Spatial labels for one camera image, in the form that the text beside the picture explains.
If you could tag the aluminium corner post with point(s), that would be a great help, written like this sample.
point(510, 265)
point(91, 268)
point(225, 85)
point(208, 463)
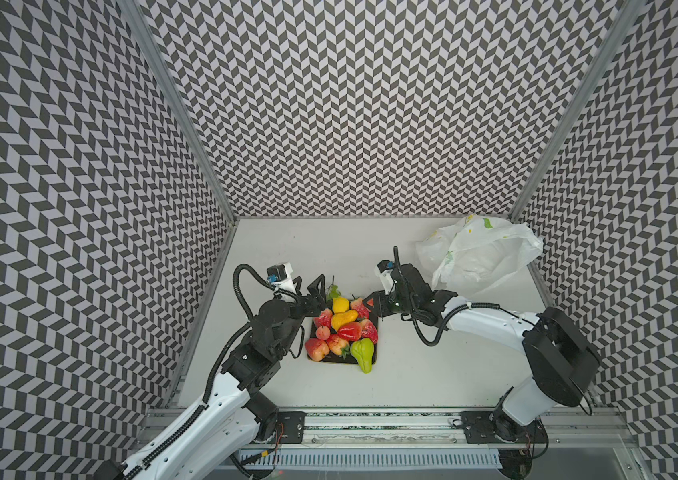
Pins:
point(133, 16)
point(612, 41)

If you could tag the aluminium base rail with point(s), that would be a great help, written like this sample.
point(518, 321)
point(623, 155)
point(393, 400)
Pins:
point(347, 428)

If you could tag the red strawberry shaped fake fruit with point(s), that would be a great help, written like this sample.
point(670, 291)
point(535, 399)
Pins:
point(360, 308)

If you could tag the small peach fake cherry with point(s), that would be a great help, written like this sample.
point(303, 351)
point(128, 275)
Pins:
point(323, 333)

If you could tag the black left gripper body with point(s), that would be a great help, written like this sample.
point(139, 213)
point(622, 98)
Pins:
point(305, 307)

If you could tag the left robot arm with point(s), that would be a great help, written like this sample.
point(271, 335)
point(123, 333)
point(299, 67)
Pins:
point(232, 412)

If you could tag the aluminium corner post left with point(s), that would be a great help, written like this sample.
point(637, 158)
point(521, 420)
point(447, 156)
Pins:
point(133, 16)

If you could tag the white plastic bag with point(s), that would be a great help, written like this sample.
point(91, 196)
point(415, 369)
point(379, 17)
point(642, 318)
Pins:
point(477, 253)

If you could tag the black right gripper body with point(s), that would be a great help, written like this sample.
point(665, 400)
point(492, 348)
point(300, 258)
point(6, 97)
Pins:
point(390, 300)

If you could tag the red fake strawberry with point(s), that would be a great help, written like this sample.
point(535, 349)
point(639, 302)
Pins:
point(317, 349)

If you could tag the orange yellow fake fruit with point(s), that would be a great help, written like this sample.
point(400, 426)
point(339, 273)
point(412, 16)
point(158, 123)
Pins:
point(341, 319)

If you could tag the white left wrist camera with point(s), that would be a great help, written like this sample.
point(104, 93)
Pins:
point(279, 276)

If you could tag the red yellow fake apple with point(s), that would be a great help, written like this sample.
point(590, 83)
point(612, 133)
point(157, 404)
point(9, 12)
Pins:
point(369, 331)

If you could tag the yellow fake pear with leaves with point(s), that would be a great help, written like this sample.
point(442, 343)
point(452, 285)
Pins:
point(337, 302)

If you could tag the dark red fake fruit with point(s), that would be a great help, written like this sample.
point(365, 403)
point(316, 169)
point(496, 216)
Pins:
point(351, 332)

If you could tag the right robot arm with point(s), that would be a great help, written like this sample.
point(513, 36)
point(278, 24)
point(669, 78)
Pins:
point(562, 361)

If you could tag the green fake fruit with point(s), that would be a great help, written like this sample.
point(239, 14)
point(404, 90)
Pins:
point(363, 351)

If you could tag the black tray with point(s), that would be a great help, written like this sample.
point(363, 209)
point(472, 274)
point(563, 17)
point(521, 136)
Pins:
point(334, 333)

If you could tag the aluminium corner post right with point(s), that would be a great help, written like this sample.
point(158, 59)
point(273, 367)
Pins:
point(612, 41)

